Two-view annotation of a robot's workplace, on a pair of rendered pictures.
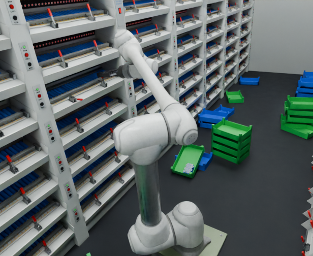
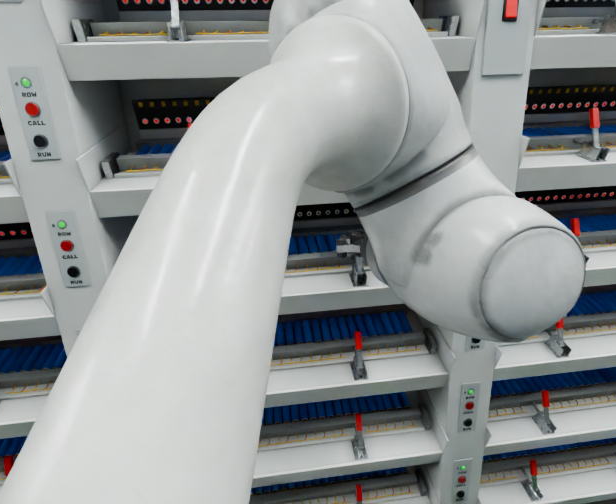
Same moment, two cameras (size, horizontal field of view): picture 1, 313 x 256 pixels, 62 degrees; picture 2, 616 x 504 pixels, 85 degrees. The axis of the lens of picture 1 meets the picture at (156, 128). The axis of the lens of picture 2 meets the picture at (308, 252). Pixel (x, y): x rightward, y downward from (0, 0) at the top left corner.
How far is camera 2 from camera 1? 122 cm
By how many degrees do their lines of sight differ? 48
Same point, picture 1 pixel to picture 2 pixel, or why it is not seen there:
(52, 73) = (129, 190)
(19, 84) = (3, 195)
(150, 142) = not seen: outside the picture
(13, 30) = not seen: outside the picture
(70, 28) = (234, 48)
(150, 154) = not seen: outside the picture
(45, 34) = (122, 54)
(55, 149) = not seen: hidden behind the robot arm
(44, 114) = (81, 302)
